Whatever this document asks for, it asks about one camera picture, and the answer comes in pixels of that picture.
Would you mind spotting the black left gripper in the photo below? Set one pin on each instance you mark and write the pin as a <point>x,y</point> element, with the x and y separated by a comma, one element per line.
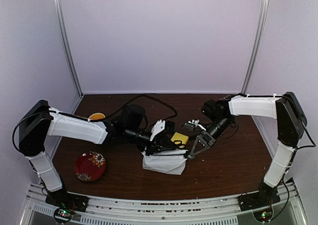
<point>158,141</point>

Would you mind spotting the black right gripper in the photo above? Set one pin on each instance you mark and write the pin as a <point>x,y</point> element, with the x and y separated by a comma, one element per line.
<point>204,138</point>

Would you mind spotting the white drawstring pouch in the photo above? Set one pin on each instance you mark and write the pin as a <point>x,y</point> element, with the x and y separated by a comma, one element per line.
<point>173,165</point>

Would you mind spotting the black handled scissors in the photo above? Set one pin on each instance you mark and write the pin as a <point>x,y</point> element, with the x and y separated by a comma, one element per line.
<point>179,144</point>

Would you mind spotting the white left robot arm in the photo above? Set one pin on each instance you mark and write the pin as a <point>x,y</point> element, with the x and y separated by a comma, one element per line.
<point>42,121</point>

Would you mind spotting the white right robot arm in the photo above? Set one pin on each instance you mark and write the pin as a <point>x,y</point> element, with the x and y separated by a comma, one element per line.
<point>284,109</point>

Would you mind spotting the yellow sponge block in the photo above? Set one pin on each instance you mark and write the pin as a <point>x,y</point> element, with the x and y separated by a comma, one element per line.
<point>179,136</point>

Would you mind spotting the red floral plate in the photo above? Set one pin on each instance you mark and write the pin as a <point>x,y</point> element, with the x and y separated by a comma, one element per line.
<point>90,166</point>

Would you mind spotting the floral mug yellow inside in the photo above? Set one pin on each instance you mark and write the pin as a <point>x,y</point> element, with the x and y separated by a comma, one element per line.
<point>96,116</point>

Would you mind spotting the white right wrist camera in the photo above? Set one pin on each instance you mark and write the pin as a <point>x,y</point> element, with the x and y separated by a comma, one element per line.
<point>193,125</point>

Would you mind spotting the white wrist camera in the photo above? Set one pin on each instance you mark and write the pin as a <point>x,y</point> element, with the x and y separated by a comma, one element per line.
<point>193,125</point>
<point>160,126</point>

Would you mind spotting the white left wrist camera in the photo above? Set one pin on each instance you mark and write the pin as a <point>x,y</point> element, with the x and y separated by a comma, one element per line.
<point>160,126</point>

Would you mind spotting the aluminium front rail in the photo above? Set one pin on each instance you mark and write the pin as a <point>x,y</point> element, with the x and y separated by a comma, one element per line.
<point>210,211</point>

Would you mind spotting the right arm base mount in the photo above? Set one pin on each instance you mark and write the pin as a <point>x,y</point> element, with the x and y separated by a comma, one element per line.
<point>256,200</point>

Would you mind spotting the right aluminium frame post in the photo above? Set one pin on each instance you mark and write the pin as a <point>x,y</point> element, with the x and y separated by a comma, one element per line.
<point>257,42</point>

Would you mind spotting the aluminium frame post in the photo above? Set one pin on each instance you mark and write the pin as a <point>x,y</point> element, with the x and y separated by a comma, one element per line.
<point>257,42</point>
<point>66,47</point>

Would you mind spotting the left aluminium frame post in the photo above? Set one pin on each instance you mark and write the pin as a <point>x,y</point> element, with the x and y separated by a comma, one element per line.
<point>66,47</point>

